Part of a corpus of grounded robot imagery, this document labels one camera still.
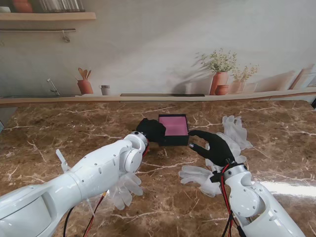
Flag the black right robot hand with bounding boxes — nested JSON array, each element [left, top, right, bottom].
[[188, 130, 235, 166]]

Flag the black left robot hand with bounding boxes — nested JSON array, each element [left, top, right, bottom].
[[136, 118, 166, 143]]

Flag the black box pink inside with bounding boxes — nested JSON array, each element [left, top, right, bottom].
[[158, 114, 190, 147]]

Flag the printed kitchen scene backdrop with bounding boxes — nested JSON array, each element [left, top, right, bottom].
[[0, 0, 316, 108]]

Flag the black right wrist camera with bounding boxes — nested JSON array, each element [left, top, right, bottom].
[[211, 171, 224, 183]]

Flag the red black right arm cable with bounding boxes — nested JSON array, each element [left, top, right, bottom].
[[221, 165, 244, 237]]

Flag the red black arm cable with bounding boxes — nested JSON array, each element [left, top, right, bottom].
[[221, 165, 244, 237], [63, 190, 109, 237]]

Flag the red black left arm cable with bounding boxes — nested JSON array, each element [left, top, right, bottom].
[[63, 190, 109, 237]]

